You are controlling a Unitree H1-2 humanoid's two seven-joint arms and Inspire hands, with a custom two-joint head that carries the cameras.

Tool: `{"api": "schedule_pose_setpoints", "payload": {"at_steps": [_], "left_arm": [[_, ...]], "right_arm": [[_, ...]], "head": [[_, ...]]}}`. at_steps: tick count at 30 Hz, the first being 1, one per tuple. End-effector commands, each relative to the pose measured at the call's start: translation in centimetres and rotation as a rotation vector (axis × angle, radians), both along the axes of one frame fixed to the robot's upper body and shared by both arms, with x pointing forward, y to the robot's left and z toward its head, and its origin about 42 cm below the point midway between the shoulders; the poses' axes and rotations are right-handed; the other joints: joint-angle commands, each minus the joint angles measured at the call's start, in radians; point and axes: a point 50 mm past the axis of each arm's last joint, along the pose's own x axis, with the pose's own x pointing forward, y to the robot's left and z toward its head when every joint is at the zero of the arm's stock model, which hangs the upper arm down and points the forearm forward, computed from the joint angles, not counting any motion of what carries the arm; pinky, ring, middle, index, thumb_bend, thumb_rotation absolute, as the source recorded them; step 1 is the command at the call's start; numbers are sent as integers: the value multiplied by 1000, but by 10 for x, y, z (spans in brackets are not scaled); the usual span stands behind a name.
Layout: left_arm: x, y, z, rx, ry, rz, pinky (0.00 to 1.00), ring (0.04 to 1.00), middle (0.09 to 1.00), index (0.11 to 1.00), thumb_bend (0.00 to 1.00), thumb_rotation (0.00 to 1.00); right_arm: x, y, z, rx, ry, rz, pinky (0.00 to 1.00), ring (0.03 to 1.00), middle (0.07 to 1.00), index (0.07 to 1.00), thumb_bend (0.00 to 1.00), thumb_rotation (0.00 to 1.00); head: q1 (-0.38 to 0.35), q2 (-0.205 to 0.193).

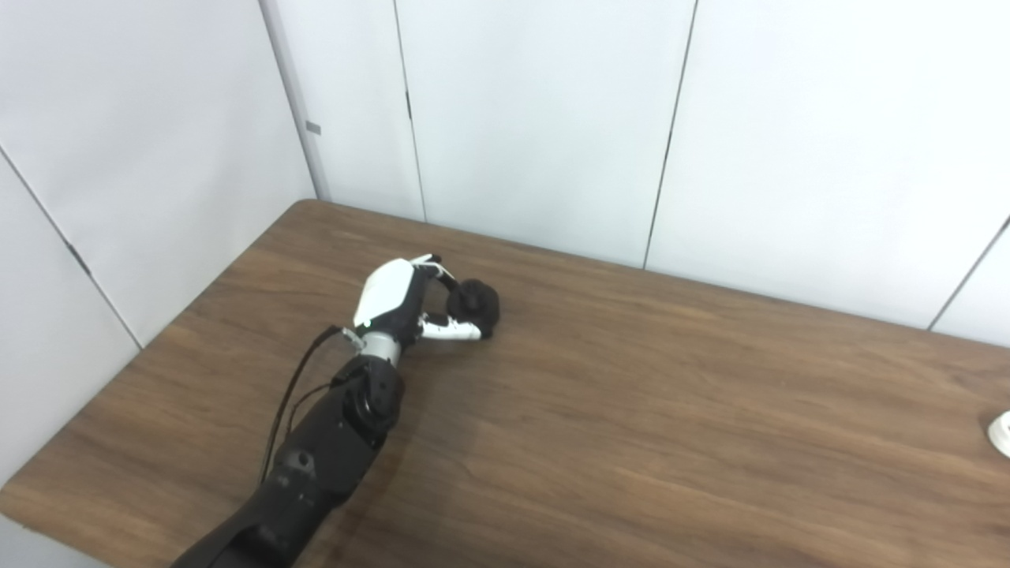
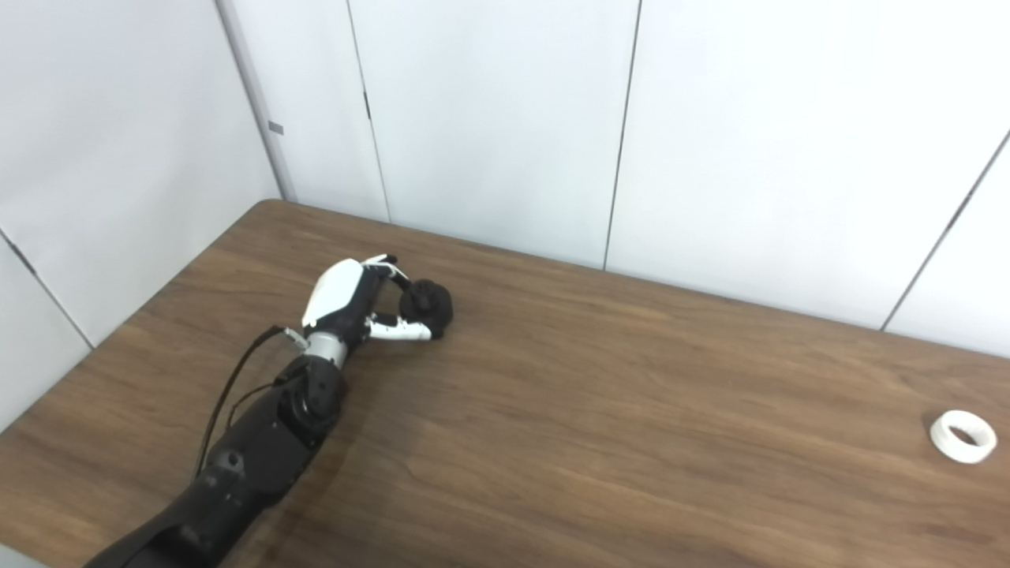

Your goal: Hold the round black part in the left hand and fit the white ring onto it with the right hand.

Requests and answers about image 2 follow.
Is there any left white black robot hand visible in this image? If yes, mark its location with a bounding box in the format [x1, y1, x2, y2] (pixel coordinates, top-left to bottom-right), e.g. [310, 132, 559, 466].
[301, 253, 435, 365]

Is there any round black plastic part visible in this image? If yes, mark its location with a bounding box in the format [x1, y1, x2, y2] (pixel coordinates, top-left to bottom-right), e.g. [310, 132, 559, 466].
[398, 278, 455, 340]

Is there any white plastic ring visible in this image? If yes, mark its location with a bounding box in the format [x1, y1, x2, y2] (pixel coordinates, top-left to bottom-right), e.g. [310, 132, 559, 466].
[930, 409, 998, 465]

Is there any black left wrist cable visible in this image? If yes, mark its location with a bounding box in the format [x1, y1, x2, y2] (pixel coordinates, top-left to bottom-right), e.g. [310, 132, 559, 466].
[193, 325, 309, 482]

